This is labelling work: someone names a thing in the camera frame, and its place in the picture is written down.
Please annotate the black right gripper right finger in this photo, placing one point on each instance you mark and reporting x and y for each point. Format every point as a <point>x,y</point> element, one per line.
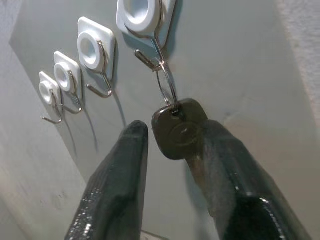
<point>237,190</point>

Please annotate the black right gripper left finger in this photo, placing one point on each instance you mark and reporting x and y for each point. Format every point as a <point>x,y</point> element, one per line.
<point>117,180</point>

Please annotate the grey hook backing board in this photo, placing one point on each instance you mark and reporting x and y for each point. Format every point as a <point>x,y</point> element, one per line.
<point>225,62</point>

